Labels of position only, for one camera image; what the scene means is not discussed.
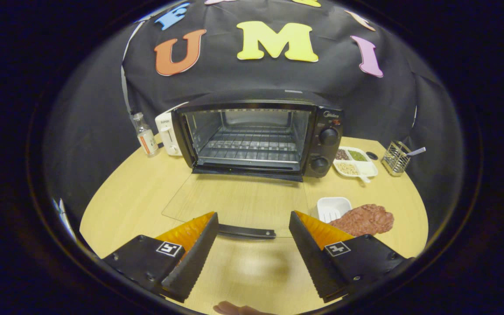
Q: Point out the white plastic tray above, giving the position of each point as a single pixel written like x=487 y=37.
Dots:
x=333 y=205

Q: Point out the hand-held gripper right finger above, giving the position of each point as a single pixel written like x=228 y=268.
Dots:
x=311 y=258

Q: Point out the white divided dish with beans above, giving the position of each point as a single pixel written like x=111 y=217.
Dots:
x=357 y=168

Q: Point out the metal spoon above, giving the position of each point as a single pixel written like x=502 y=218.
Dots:
x=417 y=151

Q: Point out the red meat slice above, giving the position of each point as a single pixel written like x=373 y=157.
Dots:
x=363 y=219

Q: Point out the black toaster oven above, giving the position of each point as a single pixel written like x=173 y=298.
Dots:
x=328 y=120

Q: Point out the small black round object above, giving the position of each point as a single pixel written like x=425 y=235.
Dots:
x=371 y=155

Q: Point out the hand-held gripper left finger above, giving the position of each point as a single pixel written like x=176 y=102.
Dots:
x=195 y=258

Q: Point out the clear plastic bottle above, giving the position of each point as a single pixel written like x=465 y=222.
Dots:
x=147 y=139

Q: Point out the white pop-up toaster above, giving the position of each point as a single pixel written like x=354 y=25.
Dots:
x=166 y=131

